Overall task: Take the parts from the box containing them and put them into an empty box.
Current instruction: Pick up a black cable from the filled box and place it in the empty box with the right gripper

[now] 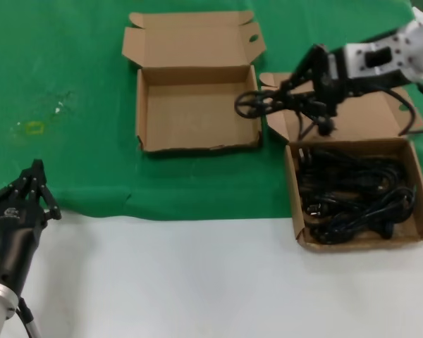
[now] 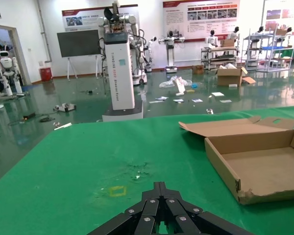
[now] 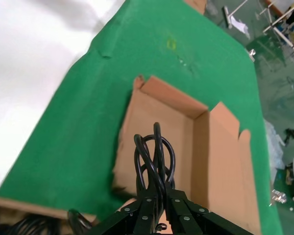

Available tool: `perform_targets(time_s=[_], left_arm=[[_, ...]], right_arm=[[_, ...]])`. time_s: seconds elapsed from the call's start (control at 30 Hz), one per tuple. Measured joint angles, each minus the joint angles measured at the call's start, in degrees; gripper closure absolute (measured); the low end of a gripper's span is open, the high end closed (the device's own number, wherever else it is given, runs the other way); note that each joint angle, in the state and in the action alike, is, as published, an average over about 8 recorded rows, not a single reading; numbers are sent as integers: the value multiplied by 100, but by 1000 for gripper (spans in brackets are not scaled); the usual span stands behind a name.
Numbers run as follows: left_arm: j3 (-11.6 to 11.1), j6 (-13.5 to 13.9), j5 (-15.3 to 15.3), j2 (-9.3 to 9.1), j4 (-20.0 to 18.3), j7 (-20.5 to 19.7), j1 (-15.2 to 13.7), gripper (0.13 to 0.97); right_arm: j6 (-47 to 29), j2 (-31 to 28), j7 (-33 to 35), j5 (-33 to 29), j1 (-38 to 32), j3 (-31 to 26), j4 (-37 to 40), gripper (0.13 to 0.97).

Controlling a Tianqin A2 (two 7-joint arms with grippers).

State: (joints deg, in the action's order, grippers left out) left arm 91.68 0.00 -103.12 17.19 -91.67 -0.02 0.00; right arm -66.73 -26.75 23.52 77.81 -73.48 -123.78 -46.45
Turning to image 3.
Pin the clear plastic bag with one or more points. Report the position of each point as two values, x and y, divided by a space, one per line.
274 147

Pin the white crumpled paper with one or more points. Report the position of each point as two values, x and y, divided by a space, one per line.
238 24

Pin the green table cloth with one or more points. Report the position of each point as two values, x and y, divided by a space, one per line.
88 122

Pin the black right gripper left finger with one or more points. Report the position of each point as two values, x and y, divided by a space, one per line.
137 215

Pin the cardboard box with round hole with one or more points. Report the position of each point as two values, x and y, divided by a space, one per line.
27 206

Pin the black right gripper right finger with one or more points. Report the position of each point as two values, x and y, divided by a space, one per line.
183 213

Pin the shallow cardboard box torn edge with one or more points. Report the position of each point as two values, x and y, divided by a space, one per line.
161 110

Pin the white pipe-frame rack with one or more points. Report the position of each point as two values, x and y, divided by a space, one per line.
284 27

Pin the brown cardboard piece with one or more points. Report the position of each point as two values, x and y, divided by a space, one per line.
196 5

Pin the metal table clamp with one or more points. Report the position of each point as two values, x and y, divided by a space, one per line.
252 55

